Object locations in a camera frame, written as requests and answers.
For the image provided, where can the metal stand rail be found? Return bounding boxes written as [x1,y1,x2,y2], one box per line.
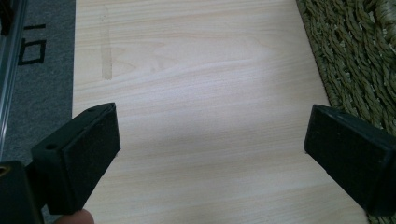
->
[0,0,28,157]

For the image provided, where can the green patterned woven rug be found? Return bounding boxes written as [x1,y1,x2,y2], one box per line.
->
[294,0,396,224]

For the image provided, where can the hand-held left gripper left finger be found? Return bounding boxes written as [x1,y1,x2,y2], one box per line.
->
[30,102,121,216]

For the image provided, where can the strip of clear tape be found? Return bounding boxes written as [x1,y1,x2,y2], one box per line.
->
[99,6,113,81]

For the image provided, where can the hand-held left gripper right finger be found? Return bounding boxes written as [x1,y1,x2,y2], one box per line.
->
[304,104,396,217]

